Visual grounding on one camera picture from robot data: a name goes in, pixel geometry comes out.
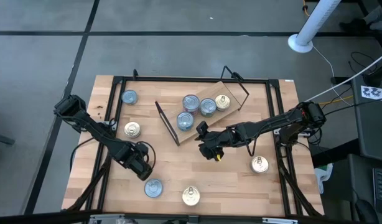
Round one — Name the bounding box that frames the silver frame bracket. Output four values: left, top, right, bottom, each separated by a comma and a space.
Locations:
261, 217, 299, 224
88, 213, 126, 224

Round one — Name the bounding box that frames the grey furniture foot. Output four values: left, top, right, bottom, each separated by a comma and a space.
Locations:
0, 133, 16, 146

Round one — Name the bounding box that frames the wooden tray with wire handles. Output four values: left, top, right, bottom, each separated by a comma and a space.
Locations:
154, 65, 251, 147

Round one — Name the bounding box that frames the white tower fan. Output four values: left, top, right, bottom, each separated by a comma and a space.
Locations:
286, 0, 343, 54

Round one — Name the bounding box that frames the person's leg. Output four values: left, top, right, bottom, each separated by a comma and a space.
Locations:
361, 2, 382, 31

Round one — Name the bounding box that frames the thick white cable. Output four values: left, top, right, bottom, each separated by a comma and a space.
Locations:
304, 49, 382, 103

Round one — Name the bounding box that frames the black power strip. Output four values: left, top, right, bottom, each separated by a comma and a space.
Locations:
330, 76, 350, 85

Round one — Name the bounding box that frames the person's foot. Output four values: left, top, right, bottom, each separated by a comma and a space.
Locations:
338, 17, 370, 32

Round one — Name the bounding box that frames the black desk foot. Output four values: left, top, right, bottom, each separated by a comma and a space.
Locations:
310, 138, 361, 169

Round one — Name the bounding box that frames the gold-lid Wild Planet can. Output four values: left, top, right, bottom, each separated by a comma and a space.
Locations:
250, 155, 270, 174
123, 121, 142, 139
182, 185, 201, 207
214, 94, 231, 112

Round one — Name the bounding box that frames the thin white fan cable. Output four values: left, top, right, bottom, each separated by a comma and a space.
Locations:
311, 45, 353, 106

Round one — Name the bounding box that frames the black table frame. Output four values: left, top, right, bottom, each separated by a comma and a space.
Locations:
62, 68, 324, 218

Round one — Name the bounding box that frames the white green bag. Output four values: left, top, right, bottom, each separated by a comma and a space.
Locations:
314, 163, 334, 195

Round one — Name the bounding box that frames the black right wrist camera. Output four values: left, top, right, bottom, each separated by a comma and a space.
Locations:
195, 121, 210, 141

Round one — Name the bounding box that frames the silver-lid blue-label can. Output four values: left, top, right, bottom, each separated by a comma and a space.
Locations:
144, 178, 164, 198
176, 111, 195, 129

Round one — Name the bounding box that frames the white printed paper tag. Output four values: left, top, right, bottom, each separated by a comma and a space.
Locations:
360, 84, 382, 101

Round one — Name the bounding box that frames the black computer mouse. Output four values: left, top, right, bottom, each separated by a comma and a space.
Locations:
355, 198, 380, 224

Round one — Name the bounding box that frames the grey desk with keyboard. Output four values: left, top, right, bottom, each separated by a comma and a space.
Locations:
348, 154, 382, 224

